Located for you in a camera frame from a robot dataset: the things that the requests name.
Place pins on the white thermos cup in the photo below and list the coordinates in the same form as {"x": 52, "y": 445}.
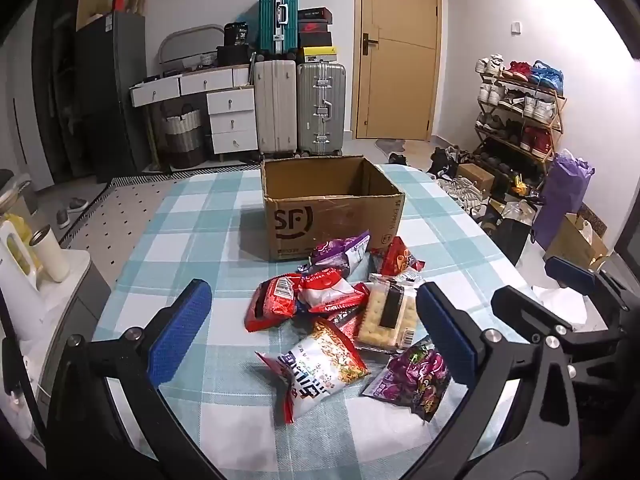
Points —
{"x": 50, "y": 257}

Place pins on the grey door rug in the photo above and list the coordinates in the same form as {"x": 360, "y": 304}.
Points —
{"x": 390, "y": 145}

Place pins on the white plastic bag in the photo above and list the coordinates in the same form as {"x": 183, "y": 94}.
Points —
{"x": 560, "y": 305}

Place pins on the yellow black shoebox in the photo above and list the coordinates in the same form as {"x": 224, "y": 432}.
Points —
{"x": 320, "y": 55}

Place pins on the red silver snack packet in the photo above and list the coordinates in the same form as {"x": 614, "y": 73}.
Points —
{"x": 345, "y": 319}

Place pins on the white side cabinet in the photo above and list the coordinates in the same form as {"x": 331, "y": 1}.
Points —
{"x": 65, "y": 310}

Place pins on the red snack bag blue label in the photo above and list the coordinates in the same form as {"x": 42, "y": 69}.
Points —
{"x": 400, "y": 260}

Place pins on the dark grey refrigerator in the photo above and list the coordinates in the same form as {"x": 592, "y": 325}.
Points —
{"x": 107, "y": 95}

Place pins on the beige suitcase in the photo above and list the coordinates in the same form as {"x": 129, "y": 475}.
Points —
{"x": 275, "y": 105}

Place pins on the woven laundry basket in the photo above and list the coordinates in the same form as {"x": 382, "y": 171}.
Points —
{"x": 181, "y": 135}

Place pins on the red shoebox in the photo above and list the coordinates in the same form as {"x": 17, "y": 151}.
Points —
{"x": 314, "y": 27}

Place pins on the pair of grey slippers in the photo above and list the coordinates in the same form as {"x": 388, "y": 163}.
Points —
{"x": 70, "y": 212}

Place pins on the dotted floor mat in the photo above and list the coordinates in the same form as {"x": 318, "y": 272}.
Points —
{"x": 125, "y": 210}

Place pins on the teal suitcase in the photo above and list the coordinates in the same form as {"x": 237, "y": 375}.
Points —
{"x": 277, "y": 15}

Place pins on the black bin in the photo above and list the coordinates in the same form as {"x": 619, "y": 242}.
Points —
{"x": 232, "y": 55}

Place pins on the tan shopping bag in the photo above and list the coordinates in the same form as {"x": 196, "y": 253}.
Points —
{"x": 575, "y": 245}

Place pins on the dark wardrobe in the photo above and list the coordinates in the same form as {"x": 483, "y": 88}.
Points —
{"x": 55, "y": 75}

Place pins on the black package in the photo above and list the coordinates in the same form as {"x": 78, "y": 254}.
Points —
{"x": 236, "y": 34}

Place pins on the white jug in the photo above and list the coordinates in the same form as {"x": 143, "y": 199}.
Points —
{"x": 15, "y": 260}

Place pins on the white orange noodle snack bag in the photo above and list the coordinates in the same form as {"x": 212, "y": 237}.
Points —
{"x": 320, "y": 365}

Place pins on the clear cracker packet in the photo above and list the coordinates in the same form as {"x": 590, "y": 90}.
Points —
{"x": 387, "y": 315}

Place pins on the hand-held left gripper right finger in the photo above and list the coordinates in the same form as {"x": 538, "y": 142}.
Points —
{"x": 445, "y": 335}

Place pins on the purple silver snack bag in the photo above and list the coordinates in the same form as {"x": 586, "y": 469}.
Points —
{"x": 340, "y": 250}

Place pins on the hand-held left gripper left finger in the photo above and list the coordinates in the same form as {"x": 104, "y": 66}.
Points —
{"x": 182, "y": 332}

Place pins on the wooden door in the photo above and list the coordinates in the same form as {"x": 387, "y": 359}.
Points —
{"x": 395, "y": 85}

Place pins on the brown cardboard box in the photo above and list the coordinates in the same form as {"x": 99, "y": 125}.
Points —
{"x": 330, "y": 225}

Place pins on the silver suitcase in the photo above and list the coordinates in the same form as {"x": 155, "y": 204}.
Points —
{"x": 320, "y": 105}

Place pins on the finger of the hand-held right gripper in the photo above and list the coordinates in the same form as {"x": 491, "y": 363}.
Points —
{"x": 525, "y": 310}
{"x": 570, "y": 271}

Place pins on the yellow object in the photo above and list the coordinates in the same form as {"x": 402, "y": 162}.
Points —
{"x": 22, "y": 232}

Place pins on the purple candy bag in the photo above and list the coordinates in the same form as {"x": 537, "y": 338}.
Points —
{"x": 412, "y": 375}

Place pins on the shoe rack with shoes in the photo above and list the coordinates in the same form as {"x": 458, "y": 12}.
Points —
{"x": 530, "y": 105}

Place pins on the pile of sneakers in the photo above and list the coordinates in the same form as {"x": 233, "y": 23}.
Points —
{"x": 460, "y": 190}

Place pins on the grey oval mirror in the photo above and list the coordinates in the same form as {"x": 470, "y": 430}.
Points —
{"x": 172, "y": 42}

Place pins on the red white snack bag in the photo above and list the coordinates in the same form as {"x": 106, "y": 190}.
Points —
{"x": 330, "y": 290}

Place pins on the red black snack bag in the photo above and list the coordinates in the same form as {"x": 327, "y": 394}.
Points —
{"x": 272, "y": 302}

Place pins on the wooden shoe rack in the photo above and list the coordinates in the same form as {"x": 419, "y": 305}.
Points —
{"x": 556, "y": 125}

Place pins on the small cardboard box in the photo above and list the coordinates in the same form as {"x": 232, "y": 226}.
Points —
{"x": 477, "y": 177}

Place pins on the white drawer dresser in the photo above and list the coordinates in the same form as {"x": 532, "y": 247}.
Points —
{"x": 230, "y": 120}

